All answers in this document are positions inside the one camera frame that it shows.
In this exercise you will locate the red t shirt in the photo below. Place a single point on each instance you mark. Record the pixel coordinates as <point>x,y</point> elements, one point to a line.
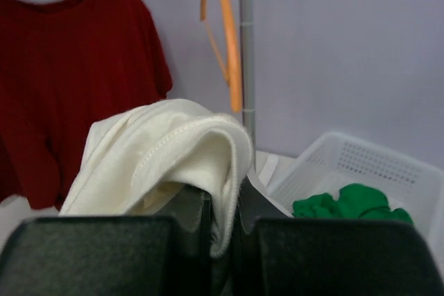
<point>64,66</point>

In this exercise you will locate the white plastic basket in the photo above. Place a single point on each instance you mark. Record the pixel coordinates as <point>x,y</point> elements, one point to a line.
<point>335,160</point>

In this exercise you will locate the green t shirt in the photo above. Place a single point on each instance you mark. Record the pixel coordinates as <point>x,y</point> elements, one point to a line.
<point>355,201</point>

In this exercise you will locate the white t shirt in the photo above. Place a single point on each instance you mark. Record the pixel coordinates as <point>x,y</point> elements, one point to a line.
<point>136,161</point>

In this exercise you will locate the orange hanger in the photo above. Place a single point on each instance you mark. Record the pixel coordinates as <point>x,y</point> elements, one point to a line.
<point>231,68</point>

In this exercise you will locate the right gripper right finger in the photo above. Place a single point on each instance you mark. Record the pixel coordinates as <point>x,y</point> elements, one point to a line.
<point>276,255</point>

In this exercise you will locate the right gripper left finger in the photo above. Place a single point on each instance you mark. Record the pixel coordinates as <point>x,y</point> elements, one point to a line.
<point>164,254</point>

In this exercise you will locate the metal clothes rack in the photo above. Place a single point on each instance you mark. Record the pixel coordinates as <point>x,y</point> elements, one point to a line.
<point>246,26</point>

